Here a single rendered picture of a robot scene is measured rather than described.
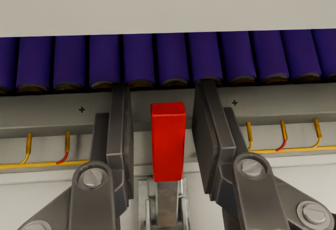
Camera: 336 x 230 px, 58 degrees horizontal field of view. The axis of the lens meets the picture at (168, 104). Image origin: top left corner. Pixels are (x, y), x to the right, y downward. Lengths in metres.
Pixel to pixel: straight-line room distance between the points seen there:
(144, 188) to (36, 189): 0.06
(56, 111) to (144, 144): 0.05
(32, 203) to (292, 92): 0.16
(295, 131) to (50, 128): 0.14
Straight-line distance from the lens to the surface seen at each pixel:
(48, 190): 0.19
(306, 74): 0.20
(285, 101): 0.18
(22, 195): 0.19
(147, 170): 0.17
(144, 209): 0.18
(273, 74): 0.19
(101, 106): 0.16
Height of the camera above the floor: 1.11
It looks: 53 degrees down
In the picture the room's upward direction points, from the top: 3 degrees clockwise
